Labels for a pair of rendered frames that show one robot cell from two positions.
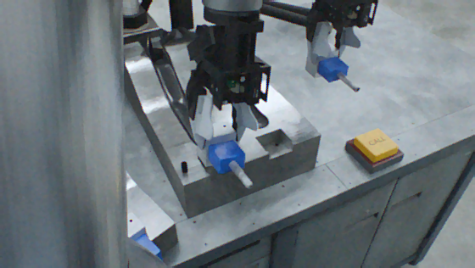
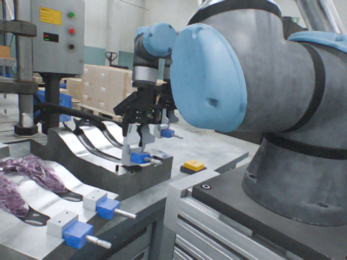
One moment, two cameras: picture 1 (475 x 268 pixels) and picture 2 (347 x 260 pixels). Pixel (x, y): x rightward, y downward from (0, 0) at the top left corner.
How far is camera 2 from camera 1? 0.41 m
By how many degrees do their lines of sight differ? 37
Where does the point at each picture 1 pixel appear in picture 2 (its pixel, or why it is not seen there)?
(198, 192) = (125, 182)
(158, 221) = (109, 195)
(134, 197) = (88, 189)
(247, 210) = (147, 195)
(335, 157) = (177, 173)
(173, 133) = (99, 160)
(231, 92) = (149, 116)
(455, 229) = not seen: hidden behind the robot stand
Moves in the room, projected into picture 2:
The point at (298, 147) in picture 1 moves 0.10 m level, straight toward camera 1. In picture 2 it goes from (164, 161) to (172, 174)
